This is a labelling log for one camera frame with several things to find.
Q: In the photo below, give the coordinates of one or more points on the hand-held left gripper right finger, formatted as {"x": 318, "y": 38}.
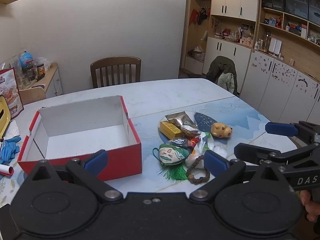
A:
{"x": 215, "y": 161}

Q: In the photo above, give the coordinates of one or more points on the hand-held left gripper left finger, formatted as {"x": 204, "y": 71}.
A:
{"x": 96, "y": 158}

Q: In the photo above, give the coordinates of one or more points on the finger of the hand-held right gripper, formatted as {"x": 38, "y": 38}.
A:
{"x": 250, "y": 152}
{"x": 280, "y": 129}

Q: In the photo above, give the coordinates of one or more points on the clear bag of white pellets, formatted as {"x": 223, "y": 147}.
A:
{"x": 220, "y": 150}

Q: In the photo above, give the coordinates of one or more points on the white plastic bag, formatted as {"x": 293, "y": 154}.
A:
{"x": 200, "y": 150}

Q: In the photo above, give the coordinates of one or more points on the red cardboard box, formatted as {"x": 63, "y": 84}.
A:
{"x": 75, "y": 140}

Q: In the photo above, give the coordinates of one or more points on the yellow plush dog toy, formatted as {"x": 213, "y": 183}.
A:
{"x": 220, "y": 130}

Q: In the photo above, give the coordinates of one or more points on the printed clear snack packet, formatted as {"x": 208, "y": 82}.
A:
{"x": 190, "y": 130}

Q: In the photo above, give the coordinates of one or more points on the dark foil packet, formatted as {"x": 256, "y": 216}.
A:
{"x": 178, "y": 141}

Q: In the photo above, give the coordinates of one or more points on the green face sachet with tassel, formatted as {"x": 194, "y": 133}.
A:
{"x": 170, "y": 155}

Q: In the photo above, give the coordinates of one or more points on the small yellow box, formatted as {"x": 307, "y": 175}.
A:
{"x": 170, "y": 128}

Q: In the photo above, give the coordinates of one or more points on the silver foil snack packet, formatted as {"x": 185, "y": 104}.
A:
{"x": 177, "y": 118}

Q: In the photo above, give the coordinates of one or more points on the person's right hand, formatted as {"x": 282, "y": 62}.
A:
{"x": 311, "y": 207}

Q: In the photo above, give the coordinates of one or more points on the white padded vest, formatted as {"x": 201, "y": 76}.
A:
{"x": 226, "y": 81}

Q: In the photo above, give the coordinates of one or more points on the dark green jacket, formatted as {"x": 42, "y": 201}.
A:
{"x": 221, "y": 65}

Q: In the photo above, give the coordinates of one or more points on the white tissue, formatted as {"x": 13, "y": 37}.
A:
{"x": 12, "y": 131}

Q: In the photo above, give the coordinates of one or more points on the blue rubber gloves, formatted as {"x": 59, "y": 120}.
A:
{"x": 7, "y": 150}

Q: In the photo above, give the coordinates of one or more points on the rolled red white paper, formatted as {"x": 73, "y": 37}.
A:
{"x": 6, "y": 170}

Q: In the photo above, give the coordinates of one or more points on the light wooden side cabinet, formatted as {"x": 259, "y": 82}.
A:
{"x": 50, "y": 80}

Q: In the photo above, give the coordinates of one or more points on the yellow black screwdriver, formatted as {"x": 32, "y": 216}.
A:
{"x": 40, "y": 77}

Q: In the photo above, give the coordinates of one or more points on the brown wooden chair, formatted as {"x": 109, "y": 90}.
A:
{"x": 115, "y": 61}

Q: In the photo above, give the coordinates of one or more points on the yellow tissue box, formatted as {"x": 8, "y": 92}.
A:
{"x": 3, "y": 120}

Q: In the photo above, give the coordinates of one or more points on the red printed snack bag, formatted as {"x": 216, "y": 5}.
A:
{"x": 12, "y": 97}

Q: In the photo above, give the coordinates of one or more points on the jar with orange label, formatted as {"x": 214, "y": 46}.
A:
{"x": 40, "y": 69}

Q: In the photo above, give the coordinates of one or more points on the clear plastic bag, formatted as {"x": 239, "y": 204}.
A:
{"x": 42, "y": 60}

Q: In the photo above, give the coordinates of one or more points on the blue globe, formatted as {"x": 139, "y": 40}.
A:
{"x": 25, "y": 60}

